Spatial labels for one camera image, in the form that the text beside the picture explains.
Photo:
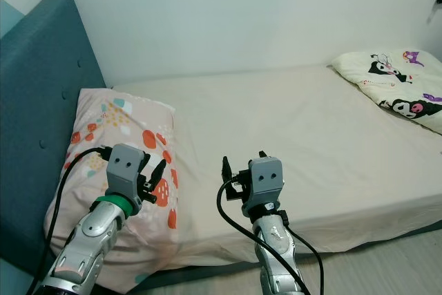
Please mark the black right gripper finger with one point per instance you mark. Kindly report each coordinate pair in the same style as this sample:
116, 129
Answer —
227, 170
262, 155

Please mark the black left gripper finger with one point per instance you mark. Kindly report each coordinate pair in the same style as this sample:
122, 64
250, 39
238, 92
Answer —
158, 172

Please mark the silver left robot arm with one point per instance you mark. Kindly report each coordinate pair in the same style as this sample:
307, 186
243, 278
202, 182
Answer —
90, 240

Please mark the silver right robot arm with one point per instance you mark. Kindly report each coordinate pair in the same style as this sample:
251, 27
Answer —
276, 253

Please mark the mattress with beige sheet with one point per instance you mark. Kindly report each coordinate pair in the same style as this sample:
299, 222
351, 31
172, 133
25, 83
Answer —
283, 122

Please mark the pink patterned pillow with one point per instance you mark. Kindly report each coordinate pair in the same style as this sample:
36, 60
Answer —
103, 122

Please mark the cream cartoon print blanket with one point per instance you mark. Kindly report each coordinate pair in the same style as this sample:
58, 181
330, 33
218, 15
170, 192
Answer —
387, 81

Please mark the light grey right wrist camera mount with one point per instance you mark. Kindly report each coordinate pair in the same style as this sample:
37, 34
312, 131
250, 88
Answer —
266, 181

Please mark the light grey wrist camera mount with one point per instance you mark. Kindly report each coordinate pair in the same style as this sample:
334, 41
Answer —
128, 167
266, 181

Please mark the light grey left wrist camera mount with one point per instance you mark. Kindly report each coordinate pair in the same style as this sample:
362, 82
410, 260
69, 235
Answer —
128, 167

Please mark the blue upholstered bed frame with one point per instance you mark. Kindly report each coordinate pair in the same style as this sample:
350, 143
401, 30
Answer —
41, 101

